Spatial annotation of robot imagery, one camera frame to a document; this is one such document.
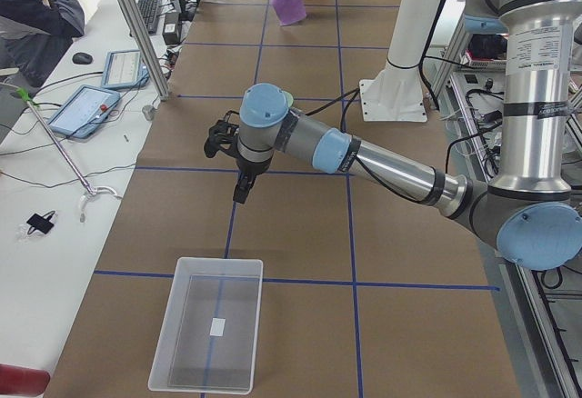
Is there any mint green bowl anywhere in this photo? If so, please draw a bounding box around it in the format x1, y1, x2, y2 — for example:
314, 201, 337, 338
283, 91, 294, 107

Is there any small black card device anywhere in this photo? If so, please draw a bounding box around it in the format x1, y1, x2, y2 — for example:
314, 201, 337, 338
26, 210, 56, 235

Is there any black computer mouse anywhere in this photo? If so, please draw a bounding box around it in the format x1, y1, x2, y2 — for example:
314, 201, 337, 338
72, 52, 94, 65

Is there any seated person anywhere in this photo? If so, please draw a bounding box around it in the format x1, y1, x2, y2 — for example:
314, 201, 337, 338
1, 0, 85, 87

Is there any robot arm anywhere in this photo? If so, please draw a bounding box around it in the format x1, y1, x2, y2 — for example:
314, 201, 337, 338
233, 0, 581, 271

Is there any black power adapter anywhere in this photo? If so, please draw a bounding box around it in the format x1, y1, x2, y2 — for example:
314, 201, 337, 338
162, 12, 182, 45

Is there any near teach pendant tablet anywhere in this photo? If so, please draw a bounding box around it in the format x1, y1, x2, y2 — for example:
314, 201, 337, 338
48, 85, 121, 139

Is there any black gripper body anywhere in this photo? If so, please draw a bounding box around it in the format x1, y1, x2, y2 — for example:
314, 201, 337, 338
236, 157, 269, 185

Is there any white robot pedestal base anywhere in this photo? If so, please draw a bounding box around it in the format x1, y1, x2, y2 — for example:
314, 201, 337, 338
359, 0, 446, 123

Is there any far teach pendant tablet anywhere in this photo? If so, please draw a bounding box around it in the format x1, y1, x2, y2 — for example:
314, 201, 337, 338
101, 50, 149, 90

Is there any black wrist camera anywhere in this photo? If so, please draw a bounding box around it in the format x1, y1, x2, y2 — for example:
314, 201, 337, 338
204, 110, 239, 158

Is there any purple cloth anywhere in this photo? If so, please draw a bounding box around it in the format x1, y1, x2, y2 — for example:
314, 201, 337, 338
269, 0, 306, 26

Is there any teach pendant tablet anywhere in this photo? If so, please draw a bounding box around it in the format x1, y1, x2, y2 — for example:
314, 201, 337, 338
48, 85, 121, 139
101, 50, 149, 90

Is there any aluminium frame post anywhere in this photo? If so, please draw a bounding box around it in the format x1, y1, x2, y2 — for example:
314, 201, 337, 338
117, 0, 170, 102

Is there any reacher grabber stick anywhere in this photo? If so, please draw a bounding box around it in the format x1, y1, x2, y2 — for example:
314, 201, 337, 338
15, 87, 123, 223

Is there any black keyboard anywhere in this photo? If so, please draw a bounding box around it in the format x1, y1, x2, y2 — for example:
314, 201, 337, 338
137, 0, 162, 35

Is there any clear plastic box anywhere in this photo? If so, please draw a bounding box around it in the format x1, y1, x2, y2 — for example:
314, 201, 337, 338
148, 257, 264, 395

